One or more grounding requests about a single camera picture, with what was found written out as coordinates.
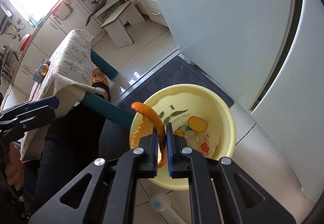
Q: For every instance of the dark floor mat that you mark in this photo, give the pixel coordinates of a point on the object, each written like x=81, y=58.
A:
x=177, y=72

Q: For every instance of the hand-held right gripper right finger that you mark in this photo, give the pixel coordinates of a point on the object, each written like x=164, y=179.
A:
x=169, y=153

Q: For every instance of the white refrigerator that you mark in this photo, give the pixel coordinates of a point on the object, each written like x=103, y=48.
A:
x=215, y=11

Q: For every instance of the floral tablecloth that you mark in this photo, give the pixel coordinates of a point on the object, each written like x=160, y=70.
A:
x=70, y=56

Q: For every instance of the light blue green carton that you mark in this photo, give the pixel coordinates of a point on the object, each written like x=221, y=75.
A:
x=38, y=76

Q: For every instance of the oval orange peel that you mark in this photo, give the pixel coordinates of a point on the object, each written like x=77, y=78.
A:
x=197, y=124

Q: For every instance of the white base cabinets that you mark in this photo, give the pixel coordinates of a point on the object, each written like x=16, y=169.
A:
x=38, y=44

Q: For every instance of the teal table leg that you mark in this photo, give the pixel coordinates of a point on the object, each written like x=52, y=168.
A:
x=108, y=110
x=103, y=65

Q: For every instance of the clear bottle green cap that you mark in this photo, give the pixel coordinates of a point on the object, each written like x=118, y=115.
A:
x=191, y=137

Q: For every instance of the white round-headed device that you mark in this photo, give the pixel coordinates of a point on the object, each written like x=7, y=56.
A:
x=159, y=202

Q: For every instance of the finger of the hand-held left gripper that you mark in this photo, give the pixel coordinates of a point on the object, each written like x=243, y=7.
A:
x=38, y=103
x=35, y=117

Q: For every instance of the long orange peel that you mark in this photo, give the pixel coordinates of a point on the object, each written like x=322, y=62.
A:
x=149, y=112

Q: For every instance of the black pan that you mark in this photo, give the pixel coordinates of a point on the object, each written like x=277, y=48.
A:
x=100, y=2

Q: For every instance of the yellow plastic basin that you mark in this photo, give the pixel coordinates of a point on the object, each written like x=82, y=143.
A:
x=222, y=122

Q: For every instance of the white stool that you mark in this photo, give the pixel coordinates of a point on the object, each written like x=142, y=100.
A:
x=121, y=26

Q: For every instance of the red bowl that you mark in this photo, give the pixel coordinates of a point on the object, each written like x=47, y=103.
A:
x=25, y=41

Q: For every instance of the colourful crochet cushion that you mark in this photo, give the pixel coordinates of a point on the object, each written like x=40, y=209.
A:
x=100, y=82

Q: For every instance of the curled orange peel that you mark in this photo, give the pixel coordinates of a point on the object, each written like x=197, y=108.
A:
x=45, y=70

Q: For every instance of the person's left hand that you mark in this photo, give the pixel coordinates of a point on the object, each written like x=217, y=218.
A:
x=14, y=168

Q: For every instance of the person's black pants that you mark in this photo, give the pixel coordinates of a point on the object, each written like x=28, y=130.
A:
x=70, y=143

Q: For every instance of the white plastic bag red print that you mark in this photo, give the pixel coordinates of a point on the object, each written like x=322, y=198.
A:
x=208, y=141

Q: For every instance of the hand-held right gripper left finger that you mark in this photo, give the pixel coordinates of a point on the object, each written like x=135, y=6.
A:
x=155, y=153

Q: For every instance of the small orange peel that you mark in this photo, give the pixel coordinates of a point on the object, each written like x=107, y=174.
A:
x=178, y=132

